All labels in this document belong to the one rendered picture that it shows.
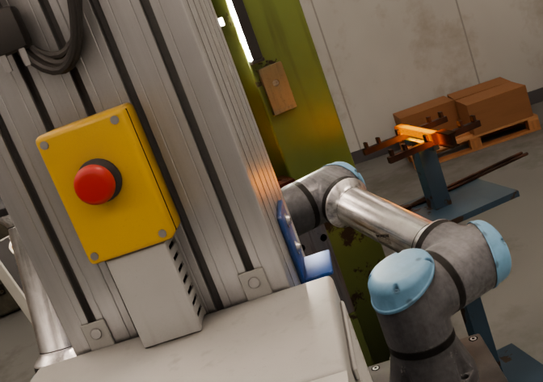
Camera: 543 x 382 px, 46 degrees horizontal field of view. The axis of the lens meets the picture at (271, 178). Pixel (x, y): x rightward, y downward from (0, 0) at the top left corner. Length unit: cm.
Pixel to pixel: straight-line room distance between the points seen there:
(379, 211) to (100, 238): 77
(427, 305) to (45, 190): 64
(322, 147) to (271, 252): 169
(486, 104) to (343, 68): 138
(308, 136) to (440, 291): 132
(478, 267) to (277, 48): 135
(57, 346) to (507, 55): 539
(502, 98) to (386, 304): 433
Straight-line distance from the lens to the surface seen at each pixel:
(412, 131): 210
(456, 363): 114
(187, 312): 64
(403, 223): 124
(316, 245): 215
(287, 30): 229
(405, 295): 104
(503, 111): 533
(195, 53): 62
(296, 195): 139
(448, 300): 109
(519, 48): 621
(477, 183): 228
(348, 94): 591
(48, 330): 123
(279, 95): 224
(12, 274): 183
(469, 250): 113
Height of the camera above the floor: 149
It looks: 13 degrees down
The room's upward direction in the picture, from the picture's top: 20 degrees counter-clockwise
